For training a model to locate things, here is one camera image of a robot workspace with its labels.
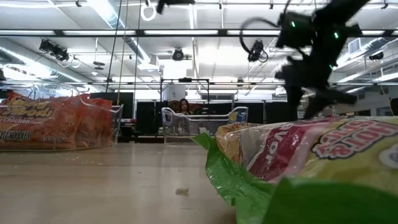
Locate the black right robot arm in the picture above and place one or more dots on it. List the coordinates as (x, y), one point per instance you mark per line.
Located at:
(339, 18)

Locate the clear plastic bin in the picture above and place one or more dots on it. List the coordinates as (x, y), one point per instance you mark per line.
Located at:
(118, 124)
(192, 127)

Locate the blue Maruchan ramen pack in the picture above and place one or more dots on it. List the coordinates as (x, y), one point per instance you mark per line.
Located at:
(238, 116)

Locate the person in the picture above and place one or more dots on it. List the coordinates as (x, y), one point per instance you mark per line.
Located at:
(184, 107)

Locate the green Maruchan ramen pack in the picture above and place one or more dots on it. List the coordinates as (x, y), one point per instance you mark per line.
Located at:
(311, 149)

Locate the black overhead camera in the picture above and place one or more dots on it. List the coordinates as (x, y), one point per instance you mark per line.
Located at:
(174, 2)

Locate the orange Maruchan ramen pack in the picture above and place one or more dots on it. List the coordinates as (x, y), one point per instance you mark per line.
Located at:
(37, 124)
(99, 124)

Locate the black overhead rig beam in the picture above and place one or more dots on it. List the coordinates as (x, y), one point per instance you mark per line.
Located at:
(222, 32)

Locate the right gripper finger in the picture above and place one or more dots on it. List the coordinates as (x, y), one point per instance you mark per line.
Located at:
(314, 107)
(293, 104)

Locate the black ceiling spotlight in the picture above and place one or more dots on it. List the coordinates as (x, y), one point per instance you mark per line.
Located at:
(256, 51)
(54, 49)
(178, 54)

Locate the black partition panel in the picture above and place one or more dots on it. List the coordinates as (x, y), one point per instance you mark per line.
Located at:
(273, 112)

